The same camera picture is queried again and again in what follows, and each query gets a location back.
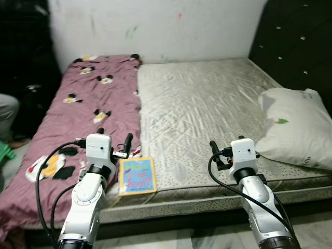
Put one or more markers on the white pillow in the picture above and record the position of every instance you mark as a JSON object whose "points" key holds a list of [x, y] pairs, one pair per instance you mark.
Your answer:
{"points": [[298, 129]]}

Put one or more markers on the purple cartoon print blanket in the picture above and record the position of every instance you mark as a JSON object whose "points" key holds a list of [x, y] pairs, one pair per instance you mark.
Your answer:
{"points": [[78, 109]]}

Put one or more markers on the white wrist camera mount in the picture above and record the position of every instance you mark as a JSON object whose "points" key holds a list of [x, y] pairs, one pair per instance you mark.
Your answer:
{"points": [[243, 153], [98, 148]]}

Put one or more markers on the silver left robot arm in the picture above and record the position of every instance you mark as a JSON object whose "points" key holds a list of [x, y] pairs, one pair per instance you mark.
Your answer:
{"points": [[85, 207]]}

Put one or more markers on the white quilted mattress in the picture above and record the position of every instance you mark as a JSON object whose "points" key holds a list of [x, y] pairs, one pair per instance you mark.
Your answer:
{"points": [[207, 114]]}

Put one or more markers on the blue yellow children's book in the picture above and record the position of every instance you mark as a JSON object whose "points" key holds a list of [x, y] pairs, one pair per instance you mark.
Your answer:
{"points": [[137, 176]]}

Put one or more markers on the dark tufted headboard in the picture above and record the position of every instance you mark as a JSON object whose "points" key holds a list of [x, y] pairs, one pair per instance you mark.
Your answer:
{"points": [[295, 46]]}

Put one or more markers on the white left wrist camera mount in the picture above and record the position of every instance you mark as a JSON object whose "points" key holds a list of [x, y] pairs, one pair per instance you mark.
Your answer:
{"points": [[98, 148]]}

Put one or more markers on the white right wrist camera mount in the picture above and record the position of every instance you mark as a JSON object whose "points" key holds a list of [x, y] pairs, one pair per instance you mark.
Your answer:
{"points": [[243, 153]]}

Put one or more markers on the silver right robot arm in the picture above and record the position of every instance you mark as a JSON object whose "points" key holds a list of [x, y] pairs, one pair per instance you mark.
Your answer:
{"points": [[259, 207]]}

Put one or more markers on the dark bed frame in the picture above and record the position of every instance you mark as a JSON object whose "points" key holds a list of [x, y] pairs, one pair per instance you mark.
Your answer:
{"points": [[207, 225]]}

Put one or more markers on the person leg grey trousers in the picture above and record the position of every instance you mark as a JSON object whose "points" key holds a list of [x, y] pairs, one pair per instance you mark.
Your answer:
{"points": [[8, 114]]}

